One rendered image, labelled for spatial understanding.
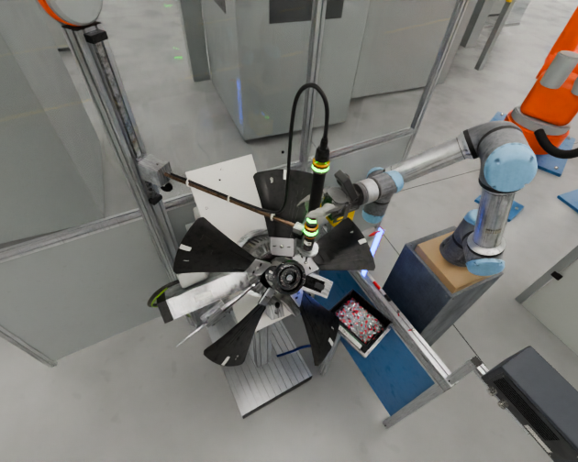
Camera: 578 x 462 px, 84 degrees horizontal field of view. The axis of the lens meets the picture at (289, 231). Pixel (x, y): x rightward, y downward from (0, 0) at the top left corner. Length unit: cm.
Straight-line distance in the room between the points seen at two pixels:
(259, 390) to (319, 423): 39
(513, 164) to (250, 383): 172
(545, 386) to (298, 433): 136
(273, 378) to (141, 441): 78
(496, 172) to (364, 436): 164
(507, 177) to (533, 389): 56
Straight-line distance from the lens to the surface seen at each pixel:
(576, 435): 116
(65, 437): 241
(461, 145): 115
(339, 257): 118
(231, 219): 126
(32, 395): 258
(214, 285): 116
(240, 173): 127
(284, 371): 215
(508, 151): 102
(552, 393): 116
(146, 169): 125
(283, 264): 104
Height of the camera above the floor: 211
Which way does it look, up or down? 49 degrees down
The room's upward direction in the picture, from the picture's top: 4 degrees clockwise
